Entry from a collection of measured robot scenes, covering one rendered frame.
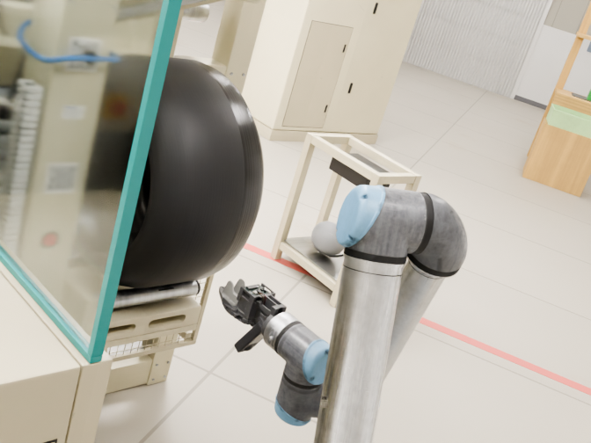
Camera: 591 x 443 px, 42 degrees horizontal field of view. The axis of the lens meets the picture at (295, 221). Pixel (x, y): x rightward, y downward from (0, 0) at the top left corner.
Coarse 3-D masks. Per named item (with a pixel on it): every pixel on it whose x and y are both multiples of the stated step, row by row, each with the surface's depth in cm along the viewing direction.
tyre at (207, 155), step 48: (192, 96) 184; (240, 96) 196; (192, 144) 178; (240, 144) 188; (144, 192) 232; (192, 192) 179; (240, 192) 188; (144, 240) 185; (192, 240) 184; (240, 240) 196
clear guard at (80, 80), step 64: (0, 0) 122; (64, 0) 108; (128, 0) 97; (0, 64) 124; (64, 64) 109; (128, 64) 98; (0, 128) 125; (64, 128) 110; (128, 128) 99; (0, 192) 127; (64, 192) 112; (128, 192) 99; (0, 256) 127; (64, 256) 113; (64, 320) 114
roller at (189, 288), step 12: (132, 288) 201; (144, 288) 203; (156, 288) 205; (168, 288) 207; (180, 288) 210; (192, 288) 212; (120, 300) 197; (132, 300) 199; (144, 300) 202; (156, 300) 205
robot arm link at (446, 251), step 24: (456, 216) 143; (432, 240) 140; (456, 240) 142; (408, 264) 151; (432, 264) 145; (456, 264) 146; (408, 288) 153; (432, 288) 152; (408, 312) 156; (408, 336) 162
